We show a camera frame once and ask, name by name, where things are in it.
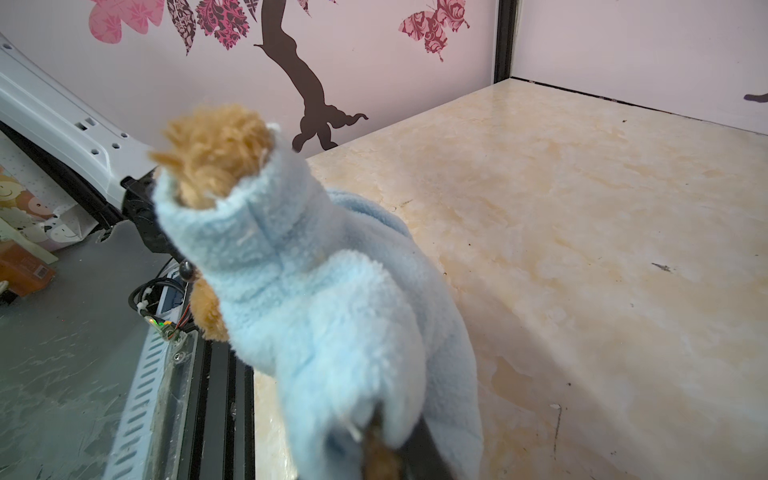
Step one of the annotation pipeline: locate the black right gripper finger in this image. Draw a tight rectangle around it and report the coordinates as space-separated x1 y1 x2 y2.
398 416 455 480

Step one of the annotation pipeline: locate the light blue fleece hoodie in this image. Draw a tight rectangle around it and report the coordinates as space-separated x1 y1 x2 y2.
153 125 483 479

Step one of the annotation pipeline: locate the tan plush teddy bear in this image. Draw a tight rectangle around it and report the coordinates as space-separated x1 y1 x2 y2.
149 104 275 210

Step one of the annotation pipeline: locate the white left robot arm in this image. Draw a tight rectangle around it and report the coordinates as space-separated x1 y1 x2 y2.
1 38 181 259

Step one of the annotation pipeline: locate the patterned box with orange item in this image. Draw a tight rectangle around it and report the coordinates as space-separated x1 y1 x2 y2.
1 163 99 297

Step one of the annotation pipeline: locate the black table edge rail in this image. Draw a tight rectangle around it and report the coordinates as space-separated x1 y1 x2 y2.
175 338 256 480

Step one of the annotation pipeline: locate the white vented cable duct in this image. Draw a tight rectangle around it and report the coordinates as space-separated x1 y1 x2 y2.
103 294 185 479

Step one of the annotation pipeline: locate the black corner frame post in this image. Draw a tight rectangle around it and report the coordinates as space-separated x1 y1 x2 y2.
493 0 520 83

